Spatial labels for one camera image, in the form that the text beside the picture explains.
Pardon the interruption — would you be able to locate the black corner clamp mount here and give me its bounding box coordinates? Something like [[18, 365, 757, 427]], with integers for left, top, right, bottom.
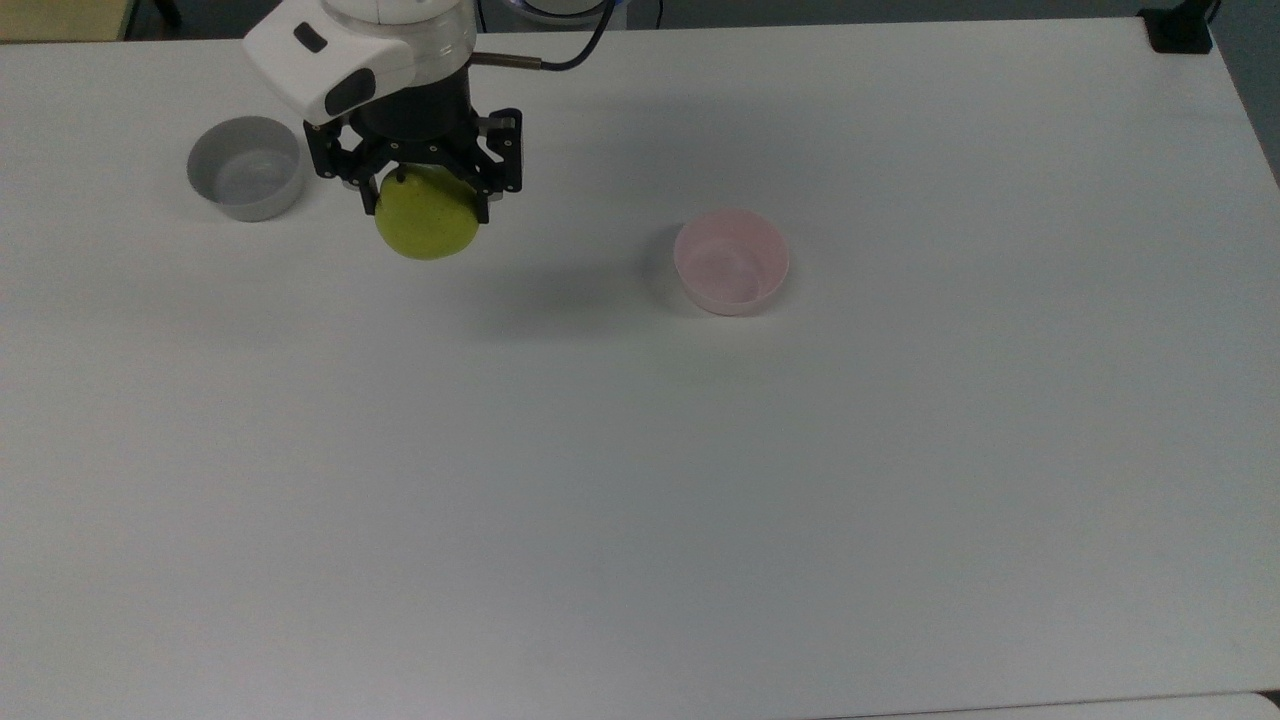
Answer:
[[1140, 0, 1223, 55]]

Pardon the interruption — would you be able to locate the grey plastic bowl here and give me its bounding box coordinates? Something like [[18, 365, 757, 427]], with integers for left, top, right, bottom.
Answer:
[[186, 116, 305, 223]]

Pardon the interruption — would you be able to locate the pink plastic bowl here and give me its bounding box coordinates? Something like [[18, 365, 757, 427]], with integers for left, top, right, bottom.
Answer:
[[673, 208, 791, 317]]

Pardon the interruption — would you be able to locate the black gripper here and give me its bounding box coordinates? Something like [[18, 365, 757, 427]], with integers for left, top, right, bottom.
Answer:
[[305, 70, 524, 224]]

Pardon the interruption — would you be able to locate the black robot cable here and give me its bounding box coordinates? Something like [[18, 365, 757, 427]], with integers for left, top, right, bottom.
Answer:
[[470, 0, 616, 73]]

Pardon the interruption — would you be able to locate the green pear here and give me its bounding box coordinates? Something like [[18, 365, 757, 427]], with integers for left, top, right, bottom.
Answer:
[[374, 165, 481, 261]]

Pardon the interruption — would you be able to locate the yellowish wooden board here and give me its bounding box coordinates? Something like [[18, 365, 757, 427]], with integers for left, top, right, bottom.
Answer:
[[0, 0, 136, 43]]

